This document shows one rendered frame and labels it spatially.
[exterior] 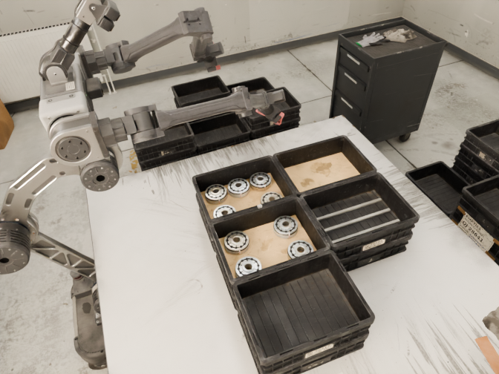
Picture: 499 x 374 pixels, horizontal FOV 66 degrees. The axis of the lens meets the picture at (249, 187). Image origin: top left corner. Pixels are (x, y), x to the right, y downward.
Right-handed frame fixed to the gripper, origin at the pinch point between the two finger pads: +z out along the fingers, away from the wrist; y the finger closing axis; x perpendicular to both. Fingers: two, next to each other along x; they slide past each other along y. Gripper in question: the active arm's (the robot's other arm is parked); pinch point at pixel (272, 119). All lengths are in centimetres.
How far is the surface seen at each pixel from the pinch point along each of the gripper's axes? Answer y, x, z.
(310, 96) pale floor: 83, -93, 168
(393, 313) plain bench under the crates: -99, 40, -2
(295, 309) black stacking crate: -73, 63, -24
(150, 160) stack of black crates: 71, 59, 34
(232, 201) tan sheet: -18, 47, -10
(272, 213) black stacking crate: -39, 40, -15
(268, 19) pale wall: 185, -145, 160
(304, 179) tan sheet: -33.2, 16.0, 4.0
